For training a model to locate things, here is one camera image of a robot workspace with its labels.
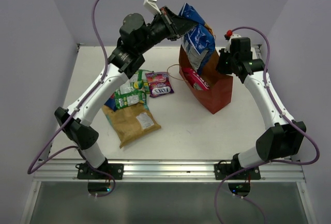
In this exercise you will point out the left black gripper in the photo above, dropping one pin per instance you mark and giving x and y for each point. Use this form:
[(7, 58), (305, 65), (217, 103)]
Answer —
[(180, 25)]

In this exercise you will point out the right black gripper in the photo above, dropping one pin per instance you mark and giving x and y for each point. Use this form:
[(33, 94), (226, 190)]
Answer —
[(220, 68)]

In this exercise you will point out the large blue chip bag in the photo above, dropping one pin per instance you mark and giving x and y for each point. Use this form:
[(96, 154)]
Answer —
[(199, 43)]

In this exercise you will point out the red paper bag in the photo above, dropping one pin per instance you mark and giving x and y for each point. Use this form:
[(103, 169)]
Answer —
[(219, 93)]

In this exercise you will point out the pink snack bag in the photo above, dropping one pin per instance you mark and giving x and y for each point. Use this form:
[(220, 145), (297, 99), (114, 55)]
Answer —
[(195, 80)]

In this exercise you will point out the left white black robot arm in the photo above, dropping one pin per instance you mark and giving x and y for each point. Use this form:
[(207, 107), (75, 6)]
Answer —
[(136, 37)]

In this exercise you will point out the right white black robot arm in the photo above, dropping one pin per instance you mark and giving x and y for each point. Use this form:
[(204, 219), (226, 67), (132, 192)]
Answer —
[(281, 138)]

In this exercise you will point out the purple Fox's candy bag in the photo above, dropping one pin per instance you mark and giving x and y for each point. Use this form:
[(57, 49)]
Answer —
[(158, 84)]

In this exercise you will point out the green Fox's candy bag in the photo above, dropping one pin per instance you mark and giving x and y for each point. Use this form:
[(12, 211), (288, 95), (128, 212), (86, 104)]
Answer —
[(127, 95)]

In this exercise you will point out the small blue snack bag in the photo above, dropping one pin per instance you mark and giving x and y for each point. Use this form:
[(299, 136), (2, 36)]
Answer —
[(111, 103)]

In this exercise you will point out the brown kraft snack bag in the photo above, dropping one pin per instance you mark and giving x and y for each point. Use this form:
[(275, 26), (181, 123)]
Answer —
[(131, 123)]

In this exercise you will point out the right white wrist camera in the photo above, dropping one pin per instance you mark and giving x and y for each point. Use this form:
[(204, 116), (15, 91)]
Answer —
[(229, 36)]

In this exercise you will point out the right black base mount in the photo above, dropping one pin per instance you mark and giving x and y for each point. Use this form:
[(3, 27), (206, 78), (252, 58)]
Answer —
[(242, 185)]

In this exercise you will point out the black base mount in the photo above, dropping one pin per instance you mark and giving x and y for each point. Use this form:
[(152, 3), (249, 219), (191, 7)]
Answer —
[(242, 185), (101, 182)]

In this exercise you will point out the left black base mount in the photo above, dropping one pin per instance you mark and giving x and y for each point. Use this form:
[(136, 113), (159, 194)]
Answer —
[(101, 182)]

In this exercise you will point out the aluminium rail frame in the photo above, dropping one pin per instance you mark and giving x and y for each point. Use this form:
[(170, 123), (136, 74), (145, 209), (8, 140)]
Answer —
[(166, 171)]

